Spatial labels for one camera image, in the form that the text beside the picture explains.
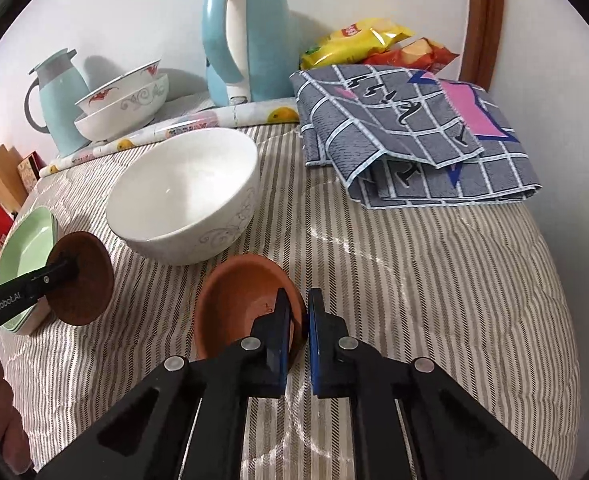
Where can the green plate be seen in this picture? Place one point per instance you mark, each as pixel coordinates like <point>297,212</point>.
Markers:
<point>22,250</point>

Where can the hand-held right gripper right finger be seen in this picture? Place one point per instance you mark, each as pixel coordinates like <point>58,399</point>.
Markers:
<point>317,360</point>

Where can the light blue thermos jug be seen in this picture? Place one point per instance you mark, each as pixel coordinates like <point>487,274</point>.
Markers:
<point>64,105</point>

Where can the large white bowl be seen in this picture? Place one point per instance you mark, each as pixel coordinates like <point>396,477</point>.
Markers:
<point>184,185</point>

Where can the red-patterned white bowl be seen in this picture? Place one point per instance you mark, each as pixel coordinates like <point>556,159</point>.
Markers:
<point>119,92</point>

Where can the small brown bowl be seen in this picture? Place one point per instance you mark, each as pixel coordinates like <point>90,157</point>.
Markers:
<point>82,290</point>
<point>234,300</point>

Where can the yellow chip bag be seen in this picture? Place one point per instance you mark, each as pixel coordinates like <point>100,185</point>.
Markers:
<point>349,45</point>

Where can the patterned brown box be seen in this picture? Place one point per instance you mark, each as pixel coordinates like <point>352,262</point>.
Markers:
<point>28,172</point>

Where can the floral printed table mat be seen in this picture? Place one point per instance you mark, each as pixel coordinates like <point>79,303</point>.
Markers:
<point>254,112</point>

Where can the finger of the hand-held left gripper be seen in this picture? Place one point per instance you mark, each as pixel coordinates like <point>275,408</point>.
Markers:
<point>59,270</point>

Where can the grey-patterned white bowl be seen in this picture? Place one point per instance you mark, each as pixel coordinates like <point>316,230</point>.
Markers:
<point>124,121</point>

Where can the red chip bag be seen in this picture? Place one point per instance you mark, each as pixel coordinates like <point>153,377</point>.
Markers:
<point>419,55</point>

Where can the grey checked folded cloth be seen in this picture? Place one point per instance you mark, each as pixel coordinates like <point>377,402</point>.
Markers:
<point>399,125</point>

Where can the light blue electric kettle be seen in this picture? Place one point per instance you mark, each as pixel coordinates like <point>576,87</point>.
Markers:
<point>269,35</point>

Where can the wooden door frame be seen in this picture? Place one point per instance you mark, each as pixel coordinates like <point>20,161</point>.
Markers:
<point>484,20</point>

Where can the brown paper bag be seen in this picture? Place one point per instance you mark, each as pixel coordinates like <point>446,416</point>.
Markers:
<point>2,175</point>

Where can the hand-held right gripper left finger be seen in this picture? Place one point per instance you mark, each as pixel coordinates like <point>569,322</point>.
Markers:
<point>278,360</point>

